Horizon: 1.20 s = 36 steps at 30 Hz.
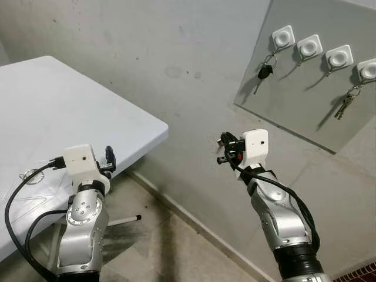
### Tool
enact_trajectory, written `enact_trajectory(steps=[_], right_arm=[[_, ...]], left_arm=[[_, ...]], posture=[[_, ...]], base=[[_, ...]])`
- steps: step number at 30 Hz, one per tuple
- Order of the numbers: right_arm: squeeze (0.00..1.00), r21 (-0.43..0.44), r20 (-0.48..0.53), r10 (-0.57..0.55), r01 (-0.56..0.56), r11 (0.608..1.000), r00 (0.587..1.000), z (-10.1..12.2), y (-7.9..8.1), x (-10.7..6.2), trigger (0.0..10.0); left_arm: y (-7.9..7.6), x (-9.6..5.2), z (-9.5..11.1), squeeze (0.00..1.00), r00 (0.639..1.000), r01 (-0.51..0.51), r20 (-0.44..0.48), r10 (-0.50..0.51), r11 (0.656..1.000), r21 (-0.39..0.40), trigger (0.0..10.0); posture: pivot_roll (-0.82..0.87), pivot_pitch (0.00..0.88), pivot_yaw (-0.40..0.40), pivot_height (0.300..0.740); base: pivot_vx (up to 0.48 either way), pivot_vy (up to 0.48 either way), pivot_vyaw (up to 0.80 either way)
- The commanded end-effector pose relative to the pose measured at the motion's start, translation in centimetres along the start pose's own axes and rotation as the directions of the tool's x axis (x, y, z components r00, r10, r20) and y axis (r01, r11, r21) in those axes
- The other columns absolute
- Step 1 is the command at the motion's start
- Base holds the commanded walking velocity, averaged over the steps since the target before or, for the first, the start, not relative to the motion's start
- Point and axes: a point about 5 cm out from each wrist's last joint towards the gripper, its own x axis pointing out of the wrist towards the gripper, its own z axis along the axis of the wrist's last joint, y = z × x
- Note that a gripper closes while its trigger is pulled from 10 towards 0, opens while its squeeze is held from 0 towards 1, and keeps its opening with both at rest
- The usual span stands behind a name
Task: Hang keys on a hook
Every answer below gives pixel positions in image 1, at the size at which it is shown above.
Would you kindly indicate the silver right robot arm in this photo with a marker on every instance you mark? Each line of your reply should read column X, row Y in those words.
column 279, row 217

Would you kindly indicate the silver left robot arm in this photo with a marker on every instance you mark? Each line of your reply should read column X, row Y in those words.
column 82, row 229

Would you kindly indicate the white square wall hook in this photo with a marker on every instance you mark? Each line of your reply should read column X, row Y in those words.
column 309, row 46
column 367, row 69
column 339, row 57
column 283, row 38

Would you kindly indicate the metal key bunch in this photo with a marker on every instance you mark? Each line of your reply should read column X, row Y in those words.
column 346, row 103

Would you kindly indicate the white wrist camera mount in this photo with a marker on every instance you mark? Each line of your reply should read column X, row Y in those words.
column 82, row 161
column 255, row 144

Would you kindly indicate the white plastic folding table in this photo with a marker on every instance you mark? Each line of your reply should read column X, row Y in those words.
column 64, row 106

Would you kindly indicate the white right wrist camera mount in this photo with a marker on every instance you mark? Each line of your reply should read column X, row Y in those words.
column 255, row 144

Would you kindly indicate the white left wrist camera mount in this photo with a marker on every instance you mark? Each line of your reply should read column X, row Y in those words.
column 82, row 161

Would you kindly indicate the grey wall board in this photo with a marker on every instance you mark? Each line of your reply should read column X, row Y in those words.
column 305, row 100

